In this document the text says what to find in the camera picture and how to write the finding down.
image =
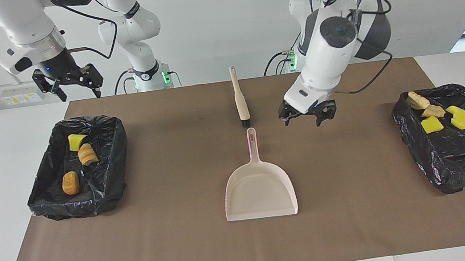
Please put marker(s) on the pink plastic dustpan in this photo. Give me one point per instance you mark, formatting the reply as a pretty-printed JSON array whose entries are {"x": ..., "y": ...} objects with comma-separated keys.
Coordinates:
[{"x": 260, "y": 189}]

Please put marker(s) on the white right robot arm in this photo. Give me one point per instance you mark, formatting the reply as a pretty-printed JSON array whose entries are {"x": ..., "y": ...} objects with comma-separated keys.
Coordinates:
[{"x": 30, "y": 27}]

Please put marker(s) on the white wall outlet box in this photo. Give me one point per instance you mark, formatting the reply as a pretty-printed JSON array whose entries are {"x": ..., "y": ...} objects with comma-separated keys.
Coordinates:
[{"x": 21, "y": 93}]

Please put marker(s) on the black bag-lined bin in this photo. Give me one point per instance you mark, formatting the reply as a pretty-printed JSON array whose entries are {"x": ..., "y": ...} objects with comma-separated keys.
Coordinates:
[
  {"x": 464, "y": 154},
  {"x": 104, "y": 183}
]

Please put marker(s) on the yellow sponge piece green backing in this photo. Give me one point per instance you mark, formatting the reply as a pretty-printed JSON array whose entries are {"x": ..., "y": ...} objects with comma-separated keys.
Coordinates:
[{"x": 77, "y": 142}]

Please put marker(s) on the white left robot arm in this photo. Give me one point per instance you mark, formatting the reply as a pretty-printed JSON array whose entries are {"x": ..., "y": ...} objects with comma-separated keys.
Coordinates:
[{"x": 337, "y": 36}]

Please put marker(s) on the brown bread roll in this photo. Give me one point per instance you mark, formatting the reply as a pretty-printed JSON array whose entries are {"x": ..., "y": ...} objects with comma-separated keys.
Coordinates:
[{"x": 70, "y": 183}]

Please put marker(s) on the beige rock chunk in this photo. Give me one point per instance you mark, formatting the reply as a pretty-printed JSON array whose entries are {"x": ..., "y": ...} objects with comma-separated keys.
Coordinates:
[{"x": 417, "y": 100}]

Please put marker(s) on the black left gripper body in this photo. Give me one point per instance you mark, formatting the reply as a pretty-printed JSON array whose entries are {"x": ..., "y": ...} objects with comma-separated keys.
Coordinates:
[{"x": 308, "y": 108}]

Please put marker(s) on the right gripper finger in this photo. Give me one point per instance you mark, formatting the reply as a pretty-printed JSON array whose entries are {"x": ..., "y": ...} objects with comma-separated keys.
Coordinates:
[
  {"x": 93, "y": 79},
  {"x": 49, "y": 85}
]

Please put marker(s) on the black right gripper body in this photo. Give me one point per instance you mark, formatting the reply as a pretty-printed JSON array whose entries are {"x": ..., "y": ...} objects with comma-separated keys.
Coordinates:
[{"x": 62, "y": 67}]

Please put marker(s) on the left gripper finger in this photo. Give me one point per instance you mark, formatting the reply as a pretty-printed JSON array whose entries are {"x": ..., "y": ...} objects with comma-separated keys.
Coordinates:
[
  {"x": 324, "y": 114},
  {"x": 285, "y": 116}
]

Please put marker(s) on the brown table mat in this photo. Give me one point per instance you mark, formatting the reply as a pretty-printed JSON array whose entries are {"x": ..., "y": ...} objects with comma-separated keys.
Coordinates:
[{"x": 247, "y": 245}]

